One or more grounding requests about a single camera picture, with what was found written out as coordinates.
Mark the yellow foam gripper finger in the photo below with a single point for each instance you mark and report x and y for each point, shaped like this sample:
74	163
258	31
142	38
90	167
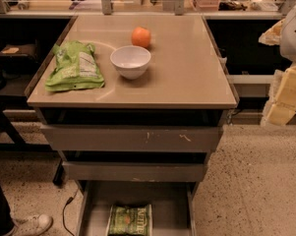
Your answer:
272	36
281	105

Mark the green jalapeno kettle chip bag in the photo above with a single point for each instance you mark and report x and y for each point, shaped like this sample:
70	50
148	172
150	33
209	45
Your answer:
129	221

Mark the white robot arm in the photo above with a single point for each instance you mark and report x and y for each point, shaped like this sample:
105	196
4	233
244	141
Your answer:
287	46

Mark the bottom open grey drawer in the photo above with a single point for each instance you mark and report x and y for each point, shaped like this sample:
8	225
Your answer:
171	203

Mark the light green chip bag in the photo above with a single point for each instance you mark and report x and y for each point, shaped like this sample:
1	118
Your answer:
75	68

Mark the middle grey drawer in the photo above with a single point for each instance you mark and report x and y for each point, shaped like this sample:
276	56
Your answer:
135	172

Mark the top grey drawer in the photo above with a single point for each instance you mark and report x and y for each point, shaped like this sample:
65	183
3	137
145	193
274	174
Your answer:
132	138

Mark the orange fruit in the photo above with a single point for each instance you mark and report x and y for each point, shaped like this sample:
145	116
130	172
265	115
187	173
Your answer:
141	37

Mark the white bowl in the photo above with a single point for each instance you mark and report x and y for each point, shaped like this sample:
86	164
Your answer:
130	61

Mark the white sneaker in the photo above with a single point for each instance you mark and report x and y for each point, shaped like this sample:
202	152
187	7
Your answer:
34	225

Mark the black table frame left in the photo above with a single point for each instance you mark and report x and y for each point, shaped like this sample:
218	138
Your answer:
20	129

